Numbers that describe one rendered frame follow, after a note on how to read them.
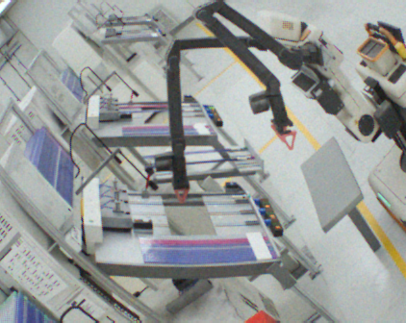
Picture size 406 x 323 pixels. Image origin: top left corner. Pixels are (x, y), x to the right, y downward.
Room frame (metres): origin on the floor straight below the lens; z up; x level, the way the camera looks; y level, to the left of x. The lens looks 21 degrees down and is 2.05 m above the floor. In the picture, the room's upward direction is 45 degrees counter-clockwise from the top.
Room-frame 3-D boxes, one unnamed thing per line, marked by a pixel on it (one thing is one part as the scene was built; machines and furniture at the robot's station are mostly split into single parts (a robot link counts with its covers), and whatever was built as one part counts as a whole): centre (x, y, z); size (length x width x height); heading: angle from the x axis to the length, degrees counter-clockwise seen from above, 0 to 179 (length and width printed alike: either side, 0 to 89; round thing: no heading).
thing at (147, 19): (8.92, -0.29, 0.95); 1.36 x 0.82 x 1.90; 82
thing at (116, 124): (3.97, 0.25, 0.65); 1.01 x 0.73 x 1.29; 82
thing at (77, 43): (7.49, -0.07, 0.95); 1.36 x 0.82 x 1.90; 82
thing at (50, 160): (2.58, 0.51, 1.52); 0.51 x 0.13 x 0.27; 172
